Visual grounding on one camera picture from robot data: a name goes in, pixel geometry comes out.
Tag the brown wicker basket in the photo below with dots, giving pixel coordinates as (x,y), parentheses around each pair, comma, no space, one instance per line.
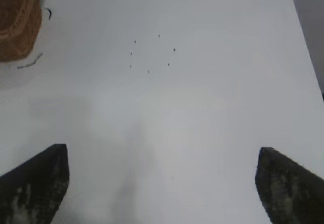
(17,18)

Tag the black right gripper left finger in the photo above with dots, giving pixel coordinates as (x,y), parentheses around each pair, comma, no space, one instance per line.
(35,186)

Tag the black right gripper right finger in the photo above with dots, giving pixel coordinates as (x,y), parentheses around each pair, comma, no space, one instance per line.
(288,191)

